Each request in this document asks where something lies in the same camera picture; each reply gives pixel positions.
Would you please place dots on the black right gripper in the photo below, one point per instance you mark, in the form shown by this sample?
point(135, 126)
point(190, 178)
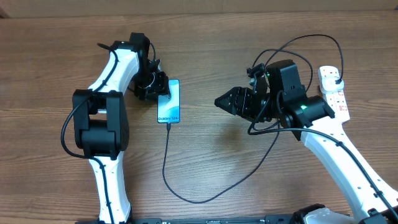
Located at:
point(240, 107)

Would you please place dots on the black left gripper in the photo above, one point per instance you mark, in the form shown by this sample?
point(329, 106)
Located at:
point(161, 88)

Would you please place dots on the blue Samsung Galaxy smartphone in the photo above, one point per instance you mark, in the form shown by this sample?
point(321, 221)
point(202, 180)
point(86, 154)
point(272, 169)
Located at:
point(168, 110)

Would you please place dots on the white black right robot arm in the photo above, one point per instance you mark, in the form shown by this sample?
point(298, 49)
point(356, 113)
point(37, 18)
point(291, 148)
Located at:
point(276, 92)

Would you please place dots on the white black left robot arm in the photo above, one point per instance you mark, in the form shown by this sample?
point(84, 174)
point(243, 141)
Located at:
point(100, 121)

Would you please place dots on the white charger plug adapter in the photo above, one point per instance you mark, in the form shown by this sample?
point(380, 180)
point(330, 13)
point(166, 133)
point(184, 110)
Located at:
point(330, 85)

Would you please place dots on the white power strip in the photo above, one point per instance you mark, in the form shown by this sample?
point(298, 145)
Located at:
point(336, 100)

